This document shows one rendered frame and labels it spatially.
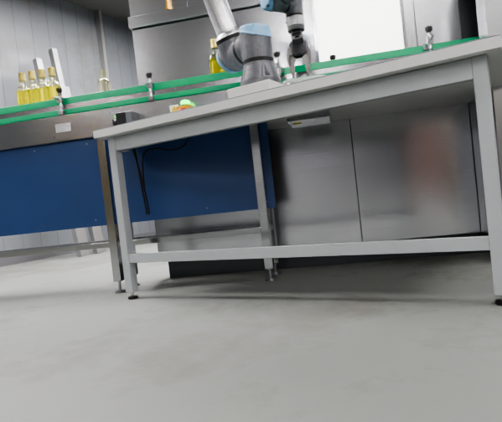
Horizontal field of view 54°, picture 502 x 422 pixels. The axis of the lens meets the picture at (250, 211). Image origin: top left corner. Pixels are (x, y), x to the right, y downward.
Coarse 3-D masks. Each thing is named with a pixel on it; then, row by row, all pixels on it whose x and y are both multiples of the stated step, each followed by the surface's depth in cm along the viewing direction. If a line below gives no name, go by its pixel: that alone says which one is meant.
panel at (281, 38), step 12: (312, 0) 239; (240, 12) 246; (252, 12) 245; (264, 12) 243; (312, 12) 239; (240, 24) 246; (276, 24) 243; (312, 24) 242; (276, 36) 243; (288, 36) 242; (312, 36) 240; (276, 48) 243; (288, 48) 242; (312, 48) 240; (300, 60) 241; (312, 60) 240
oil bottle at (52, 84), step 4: (48, 68) 252; (52, 68) 252; (52, 72) 252; (52, 76) 252; (52, 80) 252; (48, 84) 251; (52, 84) 250; (56, 84) 251; (48, 88) 251; (52, 88) 250; (48, 92) 251; (52, 92) 250; (56, 92) 251; (48, 96) 251; (52, 96) 251; (56, 96) 250
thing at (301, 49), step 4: (288, 28) 208; (292, 28) 206; (296, 28) 207; (300, 28) 208; (288, 32) 210; (296, 44) 207; (300, 44) 207; (304, 44) 206; (292, 48) 207; (296, 48) 207; (300, 48) 207; (304, 48) 206; (292, 52) 207; (296, 52) 207; (300, 52) 207; (304, 52) 208; (296, 56) 213; (300, 56) 213
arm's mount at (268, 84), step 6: (252, 84) 173; (258, 84) 172; (264, 84) 171; (270, 84) 170; (276, 84) 174; (282, 84) 178; (228, 90) 178; (234, 90) 177; (240, 90) 176; (246, 90) 174; (252, 90) 173; (258, 90) 172; (228, 96) 178; (234, 96) 177
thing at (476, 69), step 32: (448, 64) 143; (480, 64) 138; (320, 96) 164; (352, 96) 158; (384, 96) 153; (480, 96) 139; (160, 128) 200; (192, 128) 192; (224, 128) 184; (480, 128) 140; (128, 224) 216; (128, 256) 215; (160, 256) 206; (192, 256) 197; (224, 256) 189; (256, 256) 182; (288, 256) 175; (128, 288) 216
